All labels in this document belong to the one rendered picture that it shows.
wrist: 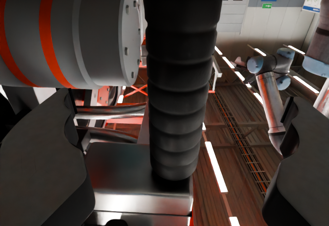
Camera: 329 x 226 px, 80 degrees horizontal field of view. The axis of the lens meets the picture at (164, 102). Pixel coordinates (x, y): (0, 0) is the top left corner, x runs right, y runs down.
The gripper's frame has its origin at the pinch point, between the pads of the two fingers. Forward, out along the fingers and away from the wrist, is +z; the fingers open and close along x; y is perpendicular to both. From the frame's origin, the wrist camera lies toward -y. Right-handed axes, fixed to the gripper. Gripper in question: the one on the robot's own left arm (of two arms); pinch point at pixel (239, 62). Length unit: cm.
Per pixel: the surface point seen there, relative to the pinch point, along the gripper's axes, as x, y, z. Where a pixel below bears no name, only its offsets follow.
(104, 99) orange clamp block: 85, 4, -46
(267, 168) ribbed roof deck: -592, -562, 291
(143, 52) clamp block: 77, 22, -57
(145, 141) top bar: 82, 18, -81
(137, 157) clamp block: 85, 23, -88
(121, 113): 83, 13, -68
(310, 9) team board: -696, 38, 516
